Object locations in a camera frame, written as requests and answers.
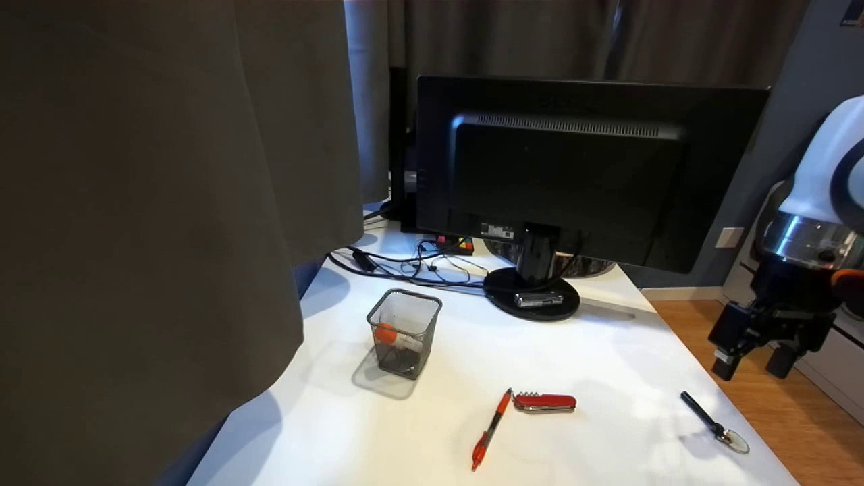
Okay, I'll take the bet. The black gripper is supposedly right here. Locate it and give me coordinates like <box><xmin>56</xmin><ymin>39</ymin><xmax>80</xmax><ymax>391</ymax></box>
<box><xmin>708</xmin><ymin>255</ymin><xmax>846</xmax><ymax>384</ymax></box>

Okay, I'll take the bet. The black stick with clear disc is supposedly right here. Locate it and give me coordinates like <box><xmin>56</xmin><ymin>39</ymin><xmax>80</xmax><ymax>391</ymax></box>
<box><xmin>677</xmin><ymin>390</ymin><xmax>753</xmax><ymax>456</ymax></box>

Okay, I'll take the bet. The mesh bin holding orange item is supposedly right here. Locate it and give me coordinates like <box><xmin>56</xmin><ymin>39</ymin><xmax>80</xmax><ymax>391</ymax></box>
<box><xmin>362</xmin><ymin>287</ymin><xmax>445</xmax><ymax>382</ymax></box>

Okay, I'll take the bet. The white cabinet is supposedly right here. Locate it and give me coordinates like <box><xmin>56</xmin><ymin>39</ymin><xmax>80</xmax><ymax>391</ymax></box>
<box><xmin>720</xmin><ymin>178</ymin><xmax>864</xmax><ymax>426</ymax></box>

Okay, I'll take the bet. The red pocket knife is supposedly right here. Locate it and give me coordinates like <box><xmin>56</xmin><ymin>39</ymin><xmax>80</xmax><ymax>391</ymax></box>
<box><xmin>510</xmin><ymin>391</ymin><xmax>580</xmax><ymax>419</ymax></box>

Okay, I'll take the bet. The black round monitor stand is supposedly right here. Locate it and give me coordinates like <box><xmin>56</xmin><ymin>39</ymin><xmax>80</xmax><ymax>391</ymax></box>
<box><xmin>480</xmin><ymin>221</ymin><xmax>584</xmax><ymax>325</ymax></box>

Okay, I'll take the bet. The black computer monitor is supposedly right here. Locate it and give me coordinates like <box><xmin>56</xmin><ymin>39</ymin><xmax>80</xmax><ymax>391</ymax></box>
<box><xmin>414</xmin><ymin>73</ymin><xmax>774</xmax><ymax>276</ymax></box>

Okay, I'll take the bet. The red pen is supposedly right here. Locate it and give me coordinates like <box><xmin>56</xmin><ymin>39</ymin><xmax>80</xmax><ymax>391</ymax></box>
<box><xmin>468</xmin><ymin>387</ymin><xmax>515</xmax><ymax>476</ymax></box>

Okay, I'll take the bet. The black strip with coloured buttons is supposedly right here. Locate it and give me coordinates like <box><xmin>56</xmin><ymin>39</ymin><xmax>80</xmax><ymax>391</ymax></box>
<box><xmin>435</xmin><ymin>233</ymin><xmax>477</xmax><ymax>257</ymax></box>

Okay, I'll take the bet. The grey curtain behind monitor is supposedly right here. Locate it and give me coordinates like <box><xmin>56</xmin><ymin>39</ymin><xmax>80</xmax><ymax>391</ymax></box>
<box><xmin>341</xmin><ymin>0</ymin><xmax>812</xmax><ymax>209</ymax></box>

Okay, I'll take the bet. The black flat panel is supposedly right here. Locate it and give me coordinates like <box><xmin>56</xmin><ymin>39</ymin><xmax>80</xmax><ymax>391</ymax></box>
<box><xmin>385</xmin><ymin>63</ymin><xmax>425</xmax><ymax>236</ymax></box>

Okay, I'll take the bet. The grey curtain beside desk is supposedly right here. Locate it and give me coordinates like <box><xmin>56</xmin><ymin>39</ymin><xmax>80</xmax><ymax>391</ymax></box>
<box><xmin>0</xmin><ymin>0</ymin><xmax>366</xmax><ymax>486</ymax></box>

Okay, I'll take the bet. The white wall outlet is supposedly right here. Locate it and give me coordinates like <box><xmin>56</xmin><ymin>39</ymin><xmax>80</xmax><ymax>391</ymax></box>
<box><xmin>715</xmin><ymin>224</ymin><xmax>749</xmax><ymax>255</ymax></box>

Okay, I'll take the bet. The thin black cable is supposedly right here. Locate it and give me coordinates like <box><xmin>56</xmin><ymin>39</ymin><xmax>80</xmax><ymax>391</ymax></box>
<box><xmin>415</xmin><ymin>236</ymin><xmax>495</xmax><ymax>284</ymax></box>

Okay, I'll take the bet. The thick black cable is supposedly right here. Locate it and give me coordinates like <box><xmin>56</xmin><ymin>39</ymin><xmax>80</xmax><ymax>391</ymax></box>
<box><xmin>325</xmin><ymin>241</ymin><xmax>495</xmax><ymax>295</ymax></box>

